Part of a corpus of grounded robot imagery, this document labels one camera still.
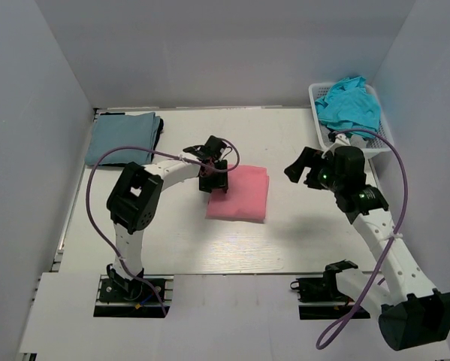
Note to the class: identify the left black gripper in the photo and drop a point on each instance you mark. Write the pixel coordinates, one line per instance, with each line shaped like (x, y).
(221, 183)

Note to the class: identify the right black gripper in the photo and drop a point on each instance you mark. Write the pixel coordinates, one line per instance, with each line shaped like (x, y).
(295, 171)

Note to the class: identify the pink t shirt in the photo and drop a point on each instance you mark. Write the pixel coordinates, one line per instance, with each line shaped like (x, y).
(246, 198)

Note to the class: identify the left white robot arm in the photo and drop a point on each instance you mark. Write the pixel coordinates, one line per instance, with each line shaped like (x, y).
(134, 199)

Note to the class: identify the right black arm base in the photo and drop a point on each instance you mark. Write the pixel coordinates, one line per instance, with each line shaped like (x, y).
(315, 302)

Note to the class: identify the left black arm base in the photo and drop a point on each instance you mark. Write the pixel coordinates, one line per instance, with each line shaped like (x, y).
(119, 297)

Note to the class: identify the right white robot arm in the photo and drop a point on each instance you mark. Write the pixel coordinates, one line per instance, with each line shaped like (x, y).
(410, 310)

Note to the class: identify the folded grey-blue t shirt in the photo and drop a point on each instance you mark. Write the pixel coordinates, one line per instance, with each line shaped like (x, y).
(118, 130)

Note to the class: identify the white plastic basket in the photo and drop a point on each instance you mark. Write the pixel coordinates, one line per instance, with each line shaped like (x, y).
(375, 145)

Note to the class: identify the turquoise t shirt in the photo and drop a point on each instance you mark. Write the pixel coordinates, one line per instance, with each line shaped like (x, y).
(348, 105)

